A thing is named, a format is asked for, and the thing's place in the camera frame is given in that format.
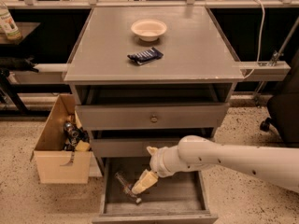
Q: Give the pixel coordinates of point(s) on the grey bottom drawer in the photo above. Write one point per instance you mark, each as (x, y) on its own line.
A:
(178, 199)

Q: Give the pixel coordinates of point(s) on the yellow sponge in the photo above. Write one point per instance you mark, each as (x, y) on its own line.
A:
(82, 146)

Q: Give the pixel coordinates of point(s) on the grey middle drawer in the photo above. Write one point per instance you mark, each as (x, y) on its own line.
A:
(136, 147)

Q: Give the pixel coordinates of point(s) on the green labelled bottle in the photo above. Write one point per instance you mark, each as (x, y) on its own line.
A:
(7, 23)

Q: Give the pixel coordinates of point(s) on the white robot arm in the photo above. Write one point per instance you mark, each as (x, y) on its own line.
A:
(277, 165)

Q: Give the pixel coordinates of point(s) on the grey drawer cabinet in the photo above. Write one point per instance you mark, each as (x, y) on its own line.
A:
(197, 66)

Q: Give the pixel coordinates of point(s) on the grey top drawer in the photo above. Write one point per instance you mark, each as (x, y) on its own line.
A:
(160, 116)

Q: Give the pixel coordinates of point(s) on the clear plastic water bottle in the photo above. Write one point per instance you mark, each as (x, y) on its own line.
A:
(127, 188)

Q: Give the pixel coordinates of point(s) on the grey drawer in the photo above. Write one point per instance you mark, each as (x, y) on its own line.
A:
(178, 199)
(160, 116)
(136, 147)

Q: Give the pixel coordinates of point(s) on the dark cans in box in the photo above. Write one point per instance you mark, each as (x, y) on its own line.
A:
(73, 136)

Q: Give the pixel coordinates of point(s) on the dark side table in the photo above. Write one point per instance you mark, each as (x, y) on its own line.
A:
(8, 64)

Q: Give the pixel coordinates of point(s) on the cardboard box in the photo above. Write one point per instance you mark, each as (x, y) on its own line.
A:
(54, 164)

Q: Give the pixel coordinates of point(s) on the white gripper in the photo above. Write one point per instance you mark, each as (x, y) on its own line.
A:
(158, 161)

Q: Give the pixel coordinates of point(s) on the white paper bowl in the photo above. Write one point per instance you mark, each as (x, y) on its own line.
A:
(149, 30)

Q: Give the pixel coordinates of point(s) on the black office chair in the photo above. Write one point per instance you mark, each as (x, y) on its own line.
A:
(283, 107)

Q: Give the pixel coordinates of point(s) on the dark blue snack packet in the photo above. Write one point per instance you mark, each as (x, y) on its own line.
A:
(146, 56)

